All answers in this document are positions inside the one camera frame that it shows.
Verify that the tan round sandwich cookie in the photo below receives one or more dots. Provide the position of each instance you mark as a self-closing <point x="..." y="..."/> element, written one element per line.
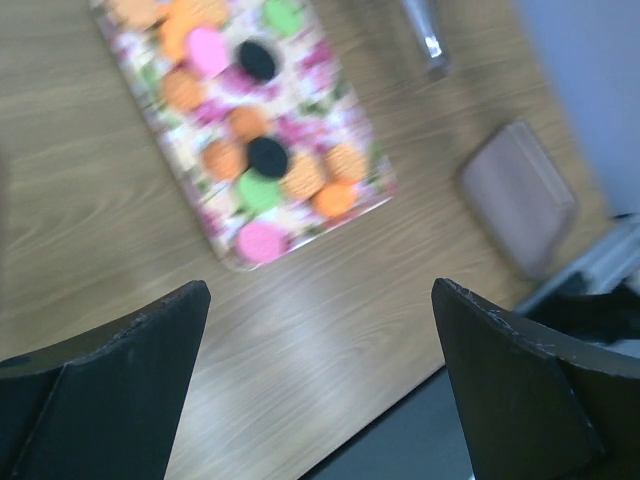
<point x="303" y="179"/>
<point x="346" y="163"/>
<point x="213" y="12"/>

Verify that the green round cookie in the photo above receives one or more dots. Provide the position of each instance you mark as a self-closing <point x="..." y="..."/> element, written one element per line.
<point x="258" y="193"/>
<point x="285" y="17"/>

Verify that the pink tin lid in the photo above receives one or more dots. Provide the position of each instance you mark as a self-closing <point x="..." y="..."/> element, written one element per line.
<point x="515" y="190"/>

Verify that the brown chip cookie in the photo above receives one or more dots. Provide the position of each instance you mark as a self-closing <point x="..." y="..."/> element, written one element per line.
<point x="247" y="122"/>

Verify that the pink round cookie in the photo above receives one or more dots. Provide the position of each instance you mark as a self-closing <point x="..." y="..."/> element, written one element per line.
<point x="260" y="242"/>

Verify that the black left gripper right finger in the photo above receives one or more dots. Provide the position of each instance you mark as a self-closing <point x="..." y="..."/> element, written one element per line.
<point x="543" y="396"/>

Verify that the pink oval cookie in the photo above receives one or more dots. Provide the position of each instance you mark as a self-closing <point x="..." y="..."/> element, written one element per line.
<point x="206" y="52"/>

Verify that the orange swirl cookie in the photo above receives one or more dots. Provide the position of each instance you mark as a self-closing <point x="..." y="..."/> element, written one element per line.
<point x="224" y="160"/>
<point x="182" y="91"/>

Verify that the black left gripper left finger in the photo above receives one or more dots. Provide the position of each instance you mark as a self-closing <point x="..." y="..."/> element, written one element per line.
<point x="104" y="404"/>

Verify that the black sandwich cookie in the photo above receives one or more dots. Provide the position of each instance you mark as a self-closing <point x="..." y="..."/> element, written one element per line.
<point x="257" y="61"/>
<point x="268" y="157"/>

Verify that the metal tongs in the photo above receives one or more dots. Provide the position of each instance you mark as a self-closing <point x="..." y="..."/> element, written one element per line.
<point x="424" y="20"/>

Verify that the orange leaf cookie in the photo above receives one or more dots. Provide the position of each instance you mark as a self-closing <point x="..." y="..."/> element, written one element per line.
<point x="334" y="199"/>
<point x="178" y="19"/>
<point x="135" y="14"/>

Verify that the floral serving tray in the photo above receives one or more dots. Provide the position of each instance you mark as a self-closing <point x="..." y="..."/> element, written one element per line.
<point x="311" y="107"/>

